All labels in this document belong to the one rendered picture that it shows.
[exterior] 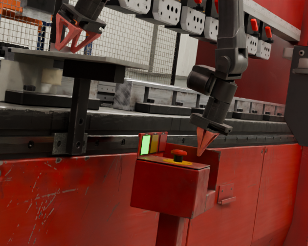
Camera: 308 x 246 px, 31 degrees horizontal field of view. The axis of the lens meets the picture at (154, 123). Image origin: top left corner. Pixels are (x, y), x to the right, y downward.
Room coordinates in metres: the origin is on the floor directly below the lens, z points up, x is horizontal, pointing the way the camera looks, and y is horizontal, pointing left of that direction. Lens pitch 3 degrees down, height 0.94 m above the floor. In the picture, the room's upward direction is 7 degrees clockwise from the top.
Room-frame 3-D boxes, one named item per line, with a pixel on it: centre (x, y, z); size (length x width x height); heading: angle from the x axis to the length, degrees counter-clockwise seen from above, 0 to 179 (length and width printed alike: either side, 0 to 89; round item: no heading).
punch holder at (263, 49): (2.74, -0.45, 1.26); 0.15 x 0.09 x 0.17; 151
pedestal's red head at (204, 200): (1.40, -0.08, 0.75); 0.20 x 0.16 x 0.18; 160
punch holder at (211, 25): (2.21, -0.16, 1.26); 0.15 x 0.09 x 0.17; 151
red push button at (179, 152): (1.35, -0.07, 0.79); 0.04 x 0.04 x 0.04
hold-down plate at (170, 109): (1.86, -0.03, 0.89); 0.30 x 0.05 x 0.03; 151
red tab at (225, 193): (2.18, -0.32, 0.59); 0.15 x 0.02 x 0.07; 151
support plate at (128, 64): (1.29, 0.19, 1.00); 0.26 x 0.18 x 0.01; 61
